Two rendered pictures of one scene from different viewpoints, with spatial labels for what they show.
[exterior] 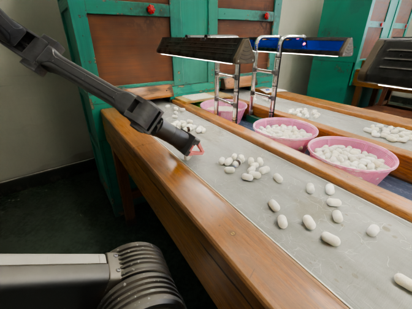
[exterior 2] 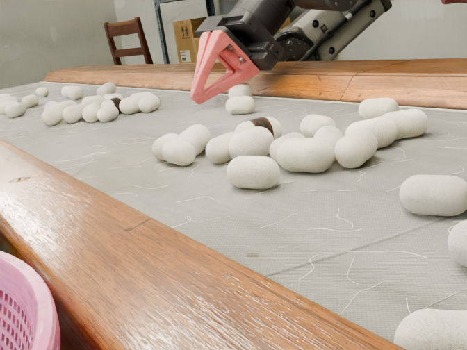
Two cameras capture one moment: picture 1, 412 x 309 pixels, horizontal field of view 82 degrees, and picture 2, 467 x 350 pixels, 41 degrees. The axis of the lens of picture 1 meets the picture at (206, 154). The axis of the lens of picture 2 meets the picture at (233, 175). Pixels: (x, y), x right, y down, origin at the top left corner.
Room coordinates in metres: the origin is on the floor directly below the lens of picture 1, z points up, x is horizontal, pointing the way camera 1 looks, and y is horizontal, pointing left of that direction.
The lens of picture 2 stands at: (1.43, 0.09, 0.84)
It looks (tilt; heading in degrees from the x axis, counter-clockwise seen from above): 14 degrees down; 184
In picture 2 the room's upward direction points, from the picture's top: 9 degrees counter-clockwise
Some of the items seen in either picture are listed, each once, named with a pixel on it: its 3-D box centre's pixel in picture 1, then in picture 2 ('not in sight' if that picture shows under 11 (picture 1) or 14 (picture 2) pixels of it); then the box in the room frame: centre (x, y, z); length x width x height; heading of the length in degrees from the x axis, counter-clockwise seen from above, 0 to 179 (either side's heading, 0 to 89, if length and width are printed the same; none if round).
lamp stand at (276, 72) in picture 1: (274, 82); not in sight; (1.28, -0.36, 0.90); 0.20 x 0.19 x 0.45; 32
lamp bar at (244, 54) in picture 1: (194, 47); not in sight; (1.03, 0.04, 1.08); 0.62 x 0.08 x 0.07; 32
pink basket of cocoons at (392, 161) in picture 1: (346, 163); not in sight; (0.71, -0.49, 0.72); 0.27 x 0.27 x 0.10
